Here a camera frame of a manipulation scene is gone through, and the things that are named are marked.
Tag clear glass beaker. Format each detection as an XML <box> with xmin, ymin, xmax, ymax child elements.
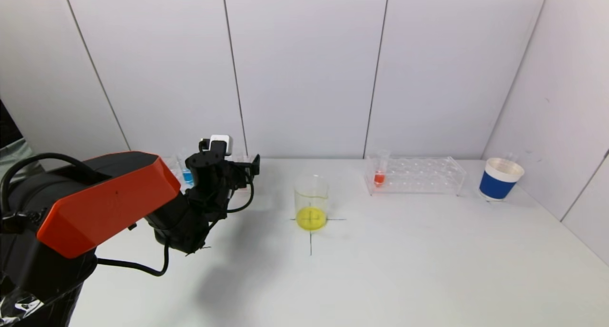
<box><xmin>293</xmin><ymin>175</ymin><xmax>330</xmax><ymax>232</ymax></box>

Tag test tube with red pigment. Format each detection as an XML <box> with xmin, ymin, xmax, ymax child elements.
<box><xmin>373</xmin><ymin>149</ymin><xmax>392</xmax><ymax>188</ymax></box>

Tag clear acrylic test tube rack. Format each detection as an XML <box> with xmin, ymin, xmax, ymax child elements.
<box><xmin>164</xmin><ymin>155</ymin><xmax>255</xmax><ymax>193</ymax></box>
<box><xmin>364</xmin><ymin>155</ymin><xmax>467</xmax><ymax>197</ymax></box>

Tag test tube with blue pigment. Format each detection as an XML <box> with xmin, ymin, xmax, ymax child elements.
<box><xmin>180</xmin><ymin>150</ymin><xmax>195</xmax><ymax>186</ymax></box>

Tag blue white paper cup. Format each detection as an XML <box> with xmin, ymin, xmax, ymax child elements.
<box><xmin>478</xmin><ymin>158</ymin><xmax>525</xmax><ymax>202</ymax></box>

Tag black looped camera cable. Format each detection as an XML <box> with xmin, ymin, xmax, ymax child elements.
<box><xmin>226</xmin><ymin>174</ymin><xmax>255</xmax><ymax>214</ymax></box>

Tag white grey left wrist camera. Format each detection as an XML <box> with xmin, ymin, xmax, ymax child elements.
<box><xmin>200</xmin><ymin>135</ymin><xmax>234</xmax><ymax>156</ymax></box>

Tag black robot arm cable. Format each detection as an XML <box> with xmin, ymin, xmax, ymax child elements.
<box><xmin>0</xmin><ymin>152</ymin><xmax>171</xmax><ymax>277</ymax></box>

